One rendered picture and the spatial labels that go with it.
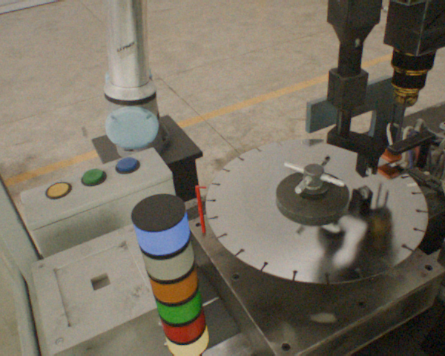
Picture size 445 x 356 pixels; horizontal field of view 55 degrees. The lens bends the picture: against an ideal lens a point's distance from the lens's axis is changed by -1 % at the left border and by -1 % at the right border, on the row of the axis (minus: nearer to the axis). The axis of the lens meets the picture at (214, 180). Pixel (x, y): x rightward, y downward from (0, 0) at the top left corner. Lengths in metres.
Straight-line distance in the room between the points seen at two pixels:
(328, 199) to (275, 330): 0.20
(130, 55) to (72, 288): 0.48
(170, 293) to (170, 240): 0.06
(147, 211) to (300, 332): 0.35
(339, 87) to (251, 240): 0.24
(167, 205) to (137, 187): 0.47
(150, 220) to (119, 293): 0.31
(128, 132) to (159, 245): 0.64
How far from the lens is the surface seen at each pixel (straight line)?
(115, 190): 0.83
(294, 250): 0.60
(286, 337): 0.64
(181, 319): 0.43
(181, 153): 1.16
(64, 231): 0.85
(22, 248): 0.76
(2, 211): 0.71
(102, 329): 0.62
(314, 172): 0.64
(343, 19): 0.59
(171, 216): 0.35
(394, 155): 0.75
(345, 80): 0.62
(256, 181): 0.71
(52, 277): 0.71
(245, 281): 0.69
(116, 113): 0.95
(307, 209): 0.64
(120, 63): 0.93
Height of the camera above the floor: 1.39
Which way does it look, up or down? 38 degrees down
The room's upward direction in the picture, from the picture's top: 7 degrees counter-clockwise
